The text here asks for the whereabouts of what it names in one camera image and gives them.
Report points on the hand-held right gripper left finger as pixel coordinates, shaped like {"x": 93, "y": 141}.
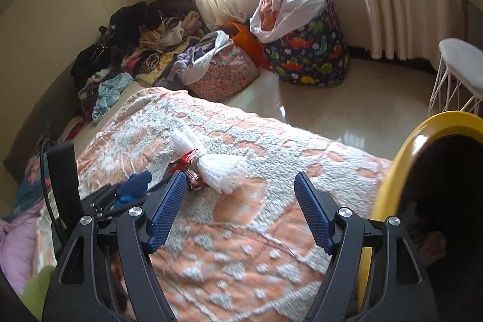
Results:
{"x": 166, "y": 209}

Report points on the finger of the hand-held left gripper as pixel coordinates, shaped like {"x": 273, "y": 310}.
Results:
{"x": 103, "y": 199}

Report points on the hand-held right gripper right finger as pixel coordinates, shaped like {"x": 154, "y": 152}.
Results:
{"x": 313, "y": 209}

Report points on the white foam fruit net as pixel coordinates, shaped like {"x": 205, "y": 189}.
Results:
{"x": 222, "y": 175}

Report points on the yellow trash bin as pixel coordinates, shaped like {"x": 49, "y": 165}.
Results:
{"x": 396, "y": 163}

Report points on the blue floral cloth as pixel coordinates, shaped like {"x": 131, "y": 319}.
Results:
{"x": 34, "y": 175}

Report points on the purple snack wrapper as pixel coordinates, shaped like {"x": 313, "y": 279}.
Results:
{"x": 194, "y": 180}

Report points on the red purple foil wrapper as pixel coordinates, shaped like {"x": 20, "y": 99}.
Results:
{"x": 185, "y": 158}

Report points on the beige bed sheet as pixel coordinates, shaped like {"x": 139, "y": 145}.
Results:
{"x": 94, "y": 126}

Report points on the orange white fleece blanket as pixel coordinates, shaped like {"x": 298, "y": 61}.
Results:
{"x": 245, "y": 231}

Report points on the lilac quilt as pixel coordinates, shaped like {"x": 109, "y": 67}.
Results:
{"x": 19, "y": 250}

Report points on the light blue cloth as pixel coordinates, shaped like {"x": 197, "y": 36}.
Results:
{"x": 111, "y": 88}

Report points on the green cloth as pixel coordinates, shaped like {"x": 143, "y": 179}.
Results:
{"x": 37, "y": 288}

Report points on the purple cloth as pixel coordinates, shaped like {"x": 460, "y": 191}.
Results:
{"x": 183, "y": 61}

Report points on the pink floral bag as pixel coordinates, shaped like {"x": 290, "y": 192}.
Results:
{"x": 226, "y": 73}

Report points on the dinosaur print laundry basket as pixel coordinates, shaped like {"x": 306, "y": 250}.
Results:
{"x": 313, "y": 54}

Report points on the pile of clothes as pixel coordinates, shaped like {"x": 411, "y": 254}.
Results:
{"x": 151, "y": 43}

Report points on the orange plastic basin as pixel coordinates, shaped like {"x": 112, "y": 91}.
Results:
{"x": 245, "y": 39}

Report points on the large white plastic bag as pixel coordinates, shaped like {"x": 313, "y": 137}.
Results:
{"x": 298, "y": 9}

